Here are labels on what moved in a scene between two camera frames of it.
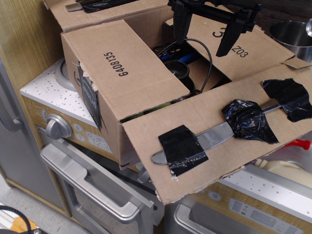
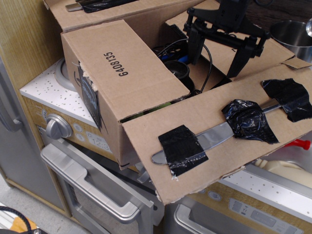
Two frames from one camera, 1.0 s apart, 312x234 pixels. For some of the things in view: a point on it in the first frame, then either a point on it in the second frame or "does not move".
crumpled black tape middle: (248, 121) does not move
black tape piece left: (182, 149) does not move
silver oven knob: (57, 126) does not move
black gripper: (244, 12) -> (227, 22)
